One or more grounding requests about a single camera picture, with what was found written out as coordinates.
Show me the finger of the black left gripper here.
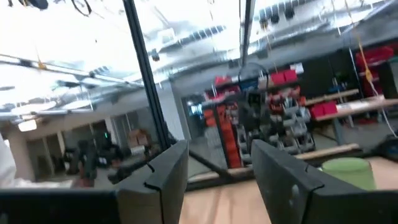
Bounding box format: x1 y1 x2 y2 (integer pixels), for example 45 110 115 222
107 152 162 185

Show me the red bin row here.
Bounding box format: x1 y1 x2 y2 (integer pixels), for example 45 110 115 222
355 45 396 67

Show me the red stacked bin tower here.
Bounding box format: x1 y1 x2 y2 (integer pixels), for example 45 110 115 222
215 103 244 169

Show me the green ceramic mug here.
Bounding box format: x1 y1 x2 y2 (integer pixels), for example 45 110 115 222
319 156 377 192

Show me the wooden shelf board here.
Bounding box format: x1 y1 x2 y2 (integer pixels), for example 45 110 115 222
306 88 398 123

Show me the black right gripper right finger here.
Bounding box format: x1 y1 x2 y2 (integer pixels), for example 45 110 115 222
250 139 355 224

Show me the black aluminium table frame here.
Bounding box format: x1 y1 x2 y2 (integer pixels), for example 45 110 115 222
123 0 257 191

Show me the brown cardboard box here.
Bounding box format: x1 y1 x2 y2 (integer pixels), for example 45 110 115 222
127 128 150 147

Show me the grey parts bin rack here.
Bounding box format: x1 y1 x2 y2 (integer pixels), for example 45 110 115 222
245 88 315 156

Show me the red bin pair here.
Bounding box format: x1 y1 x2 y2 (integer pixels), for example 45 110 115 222
269 69 299 86
310 101 339 119

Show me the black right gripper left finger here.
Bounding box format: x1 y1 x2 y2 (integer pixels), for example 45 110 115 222
117 139 190 224

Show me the white cable with yellow tag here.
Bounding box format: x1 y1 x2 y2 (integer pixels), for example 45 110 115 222
343 0 398 138

